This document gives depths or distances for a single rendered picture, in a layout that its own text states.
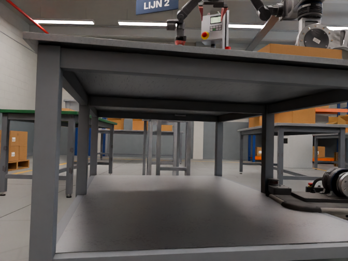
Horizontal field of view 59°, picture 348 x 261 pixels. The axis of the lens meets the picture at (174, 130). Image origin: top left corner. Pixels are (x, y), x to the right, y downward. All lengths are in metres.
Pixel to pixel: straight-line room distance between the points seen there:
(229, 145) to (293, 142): 2.86
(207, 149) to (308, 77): 8.72
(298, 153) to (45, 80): 6.96
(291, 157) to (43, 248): 6.84
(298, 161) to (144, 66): 6.81
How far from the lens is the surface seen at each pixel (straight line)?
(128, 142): 9.81
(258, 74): 1.03
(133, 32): 9.09
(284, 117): 3.82
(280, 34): 9.45
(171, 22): 2.24
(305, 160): 7.68
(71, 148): 3.00
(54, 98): 0.91
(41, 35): 0.93
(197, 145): 9.62
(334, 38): 2.00
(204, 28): 2.37
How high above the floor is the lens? 0.55
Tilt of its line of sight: 2 degrees up
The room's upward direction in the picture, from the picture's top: 2 degrees clockwise
